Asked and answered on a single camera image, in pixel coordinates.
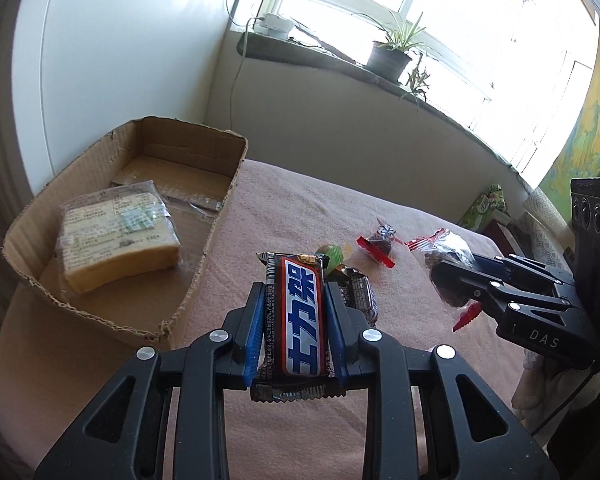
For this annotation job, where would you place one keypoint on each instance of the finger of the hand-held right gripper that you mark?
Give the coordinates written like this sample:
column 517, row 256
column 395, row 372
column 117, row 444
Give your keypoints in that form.
column 525, row 267
column 510, row 320

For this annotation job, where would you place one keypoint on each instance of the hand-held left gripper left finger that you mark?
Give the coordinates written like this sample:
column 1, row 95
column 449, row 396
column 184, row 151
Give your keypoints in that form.
column 252, row 330

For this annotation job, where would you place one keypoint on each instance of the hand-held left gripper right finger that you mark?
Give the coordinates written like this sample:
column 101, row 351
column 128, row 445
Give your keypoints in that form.
column 336, row 330

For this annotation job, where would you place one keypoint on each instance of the dark brown snack packet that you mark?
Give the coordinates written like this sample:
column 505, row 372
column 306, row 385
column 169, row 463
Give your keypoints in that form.
column 358, row 292

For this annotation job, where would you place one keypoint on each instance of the small yellow green jelly cup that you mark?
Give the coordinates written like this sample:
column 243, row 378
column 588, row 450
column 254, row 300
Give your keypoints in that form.
column 332, row 255

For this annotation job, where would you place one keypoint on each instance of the clear packet with red ends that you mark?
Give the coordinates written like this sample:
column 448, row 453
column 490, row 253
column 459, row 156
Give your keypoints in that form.
column 450, row 250

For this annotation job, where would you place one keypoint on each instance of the dark candy with red ends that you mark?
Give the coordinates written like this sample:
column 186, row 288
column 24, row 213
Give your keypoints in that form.
column 380, row 240

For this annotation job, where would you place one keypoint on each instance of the brown cardboard box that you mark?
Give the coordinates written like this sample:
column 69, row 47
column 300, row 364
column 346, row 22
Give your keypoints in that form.
column 130, row 300

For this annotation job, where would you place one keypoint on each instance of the dark brown box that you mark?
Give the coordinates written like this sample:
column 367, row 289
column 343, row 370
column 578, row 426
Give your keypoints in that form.
column 505, row 237

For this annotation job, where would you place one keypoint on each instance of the white patterned cloth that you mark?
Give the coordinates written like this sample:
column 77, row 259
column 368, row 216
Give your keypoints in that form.
column 545, row 220

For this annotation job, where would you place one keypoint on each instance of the green printed box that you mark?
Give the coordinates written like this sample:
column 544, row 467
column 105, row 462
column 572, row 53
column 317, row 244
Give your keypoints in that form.
column 485, row 205

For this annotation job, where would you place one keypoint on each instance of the wrapped sponge cake packet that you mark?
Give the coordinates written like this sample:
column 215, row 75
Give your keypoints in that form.
column 115, row 245

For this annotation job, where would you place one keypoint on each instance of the small drooping plant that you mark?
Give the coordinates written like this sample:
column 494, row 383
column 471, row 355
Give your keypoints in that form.
column 417, row 82

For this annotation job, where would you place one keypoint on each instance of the potted green plant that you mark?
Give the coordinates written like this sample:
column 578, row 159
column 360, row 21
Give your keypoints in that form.
column 387, row 62

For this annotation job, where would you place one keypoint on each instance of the grey stone windowsill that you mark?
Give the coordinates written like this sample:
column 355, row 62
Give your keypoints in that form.
column 330, row 67

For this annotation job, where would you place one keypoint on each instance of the white framed window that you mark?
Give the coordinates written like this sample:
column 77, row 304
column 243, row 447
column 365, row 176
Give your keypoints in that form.
column 455, row 10

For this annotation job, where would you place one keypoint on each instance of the white cabinet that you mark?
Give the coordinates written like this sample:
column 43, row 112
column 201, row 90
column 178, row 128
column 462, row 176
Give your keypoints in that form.
column 130, row 50

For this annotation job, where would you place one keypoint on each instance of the white power adapter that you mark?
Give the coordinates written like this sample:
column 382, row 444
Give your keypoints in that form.
column 275, row 25

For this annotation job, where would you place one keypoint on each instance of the wall map poster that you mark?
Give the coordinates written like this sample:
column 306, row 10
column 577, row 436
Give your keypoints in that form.
column 587, row 145

